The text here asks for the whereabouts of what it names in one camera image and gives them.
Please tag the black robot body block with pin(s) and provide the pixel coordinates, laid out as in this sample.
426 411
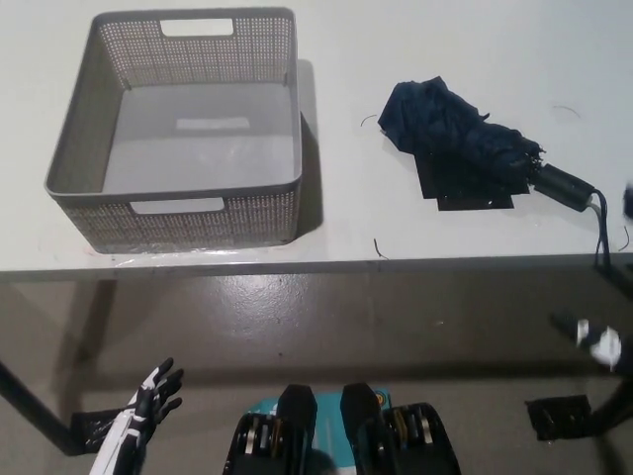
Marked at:
292 445
420 445

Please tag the navy umbrella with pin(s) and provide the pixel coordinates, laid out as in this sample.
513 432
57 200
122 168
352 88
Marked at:
460 123

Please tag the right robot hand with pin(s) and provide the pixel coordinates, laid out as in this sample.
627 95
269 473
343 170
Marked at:
603 346

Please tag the right black robot body block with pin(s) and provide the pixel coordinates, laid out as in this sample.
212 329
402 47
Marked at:
420 445

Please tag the black tape patch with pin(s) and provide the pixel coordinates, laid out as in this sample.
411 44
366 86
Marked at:
460 195

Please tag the grey perforated plastic basket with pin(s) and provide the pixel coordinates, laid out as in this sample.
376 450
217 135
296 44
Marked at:
89 178

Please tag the left black robot body block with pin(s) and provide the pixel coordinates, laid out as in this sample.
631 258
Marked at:
292 445

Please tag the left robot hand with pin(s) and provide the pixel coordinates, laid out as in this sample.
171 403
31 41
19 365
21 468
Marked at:
158 388

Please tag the black floor tape square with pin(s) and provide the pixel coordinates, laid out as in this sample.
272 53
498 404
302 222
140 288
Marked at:
559 418
91 428

